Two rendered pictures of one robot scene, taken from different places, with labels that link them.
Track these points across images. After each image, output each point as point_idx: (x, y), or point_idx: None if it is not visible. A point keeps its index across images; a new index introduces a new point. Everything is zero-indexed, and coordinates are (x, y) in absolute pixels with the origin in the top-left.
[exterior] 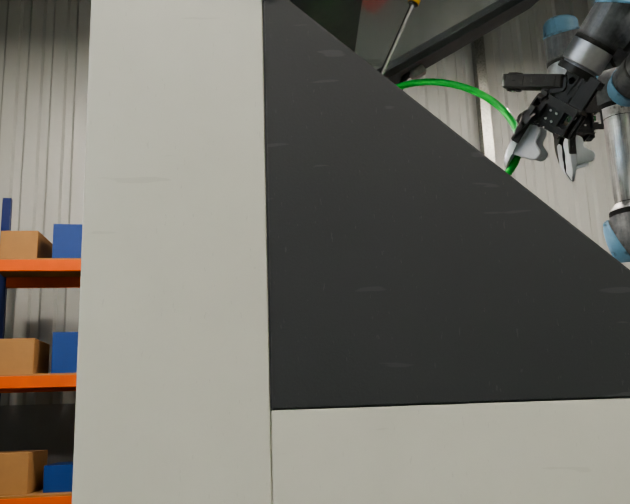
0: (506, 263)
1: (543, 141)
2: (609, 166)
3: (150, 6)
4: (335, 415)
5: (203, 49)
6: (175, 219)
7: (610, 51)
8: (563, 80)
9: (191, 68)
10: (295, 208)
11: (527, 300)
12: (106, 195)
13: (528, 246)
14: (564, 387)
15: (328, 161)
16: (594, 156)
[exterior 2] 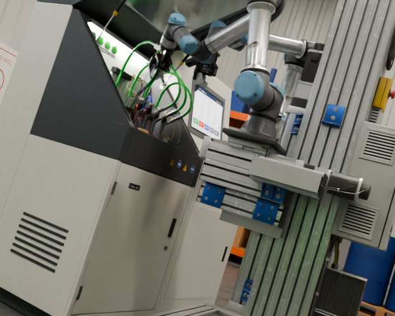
0: (96, 106)
1: (163, 71)
2: None
3: (47, 7)
4: (41, 139)
5: (53, 23)
6: (29, 74)
7: (169, 40)
8: (162, 49)
9: (49, 29)
10: (55, 77)
11: (96, 119)
12: (19, 64)
13: (103, 103)
14: (93, 148)
15: (68, 64)
16: (203, 82)
